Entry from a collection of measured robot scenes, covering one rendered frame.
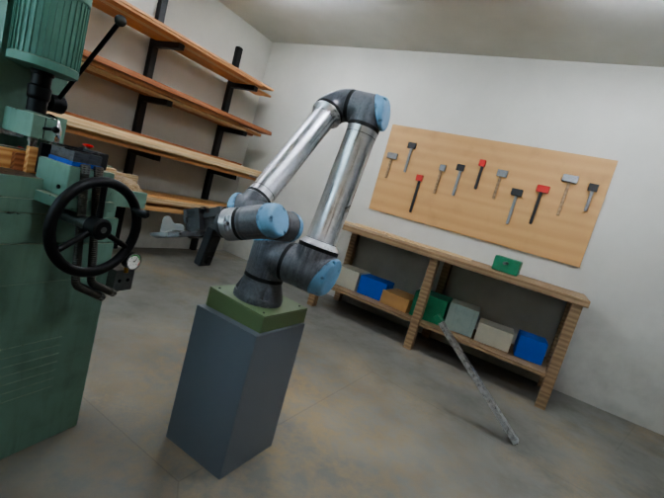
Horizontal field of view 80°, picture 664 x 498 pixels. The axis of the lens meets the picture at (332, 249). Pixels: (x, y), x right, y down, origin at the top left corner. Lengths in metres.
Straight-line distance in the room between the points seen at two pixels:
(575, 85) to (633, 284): 1.70
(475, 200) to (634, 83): 1.47
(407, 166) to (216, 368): 3.13
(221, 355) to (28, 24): 1.13
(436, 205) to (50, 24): 3.32
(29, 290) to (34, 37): 0.71
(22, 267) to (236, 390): 0.75
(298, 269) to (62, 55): 0.94
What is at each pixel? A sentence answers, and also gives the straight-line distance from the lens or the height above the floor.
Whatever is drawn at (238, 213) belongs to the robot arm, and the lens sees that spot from 1.06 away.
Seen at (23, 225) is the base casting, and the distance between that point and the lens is 1.40.
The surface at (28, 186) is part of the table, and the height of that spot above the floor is 0.88.
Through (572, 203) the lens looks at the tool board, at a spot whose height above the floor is 1.55.
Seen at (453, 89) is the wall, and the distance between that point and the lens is 4.31.
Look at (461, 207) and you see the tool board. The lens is 3.99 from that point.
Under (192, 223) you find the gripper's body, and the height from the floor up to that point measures 0.89.
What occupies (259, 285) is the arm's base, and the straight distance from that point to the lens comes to 1.48.
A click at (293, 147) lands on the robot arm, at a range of 1.34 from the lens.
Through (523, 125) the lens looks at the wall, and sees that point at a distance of 4.08.
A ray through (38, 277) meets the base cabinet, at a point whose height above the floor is 0.61.
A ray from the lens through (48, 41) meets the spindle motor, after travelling 1.48.
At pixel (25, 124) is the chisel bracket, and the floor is 1.03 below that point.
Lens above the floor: 1.07
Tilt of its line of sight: 7 degrees down
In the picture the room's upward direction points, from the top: 16 degrees clockwise
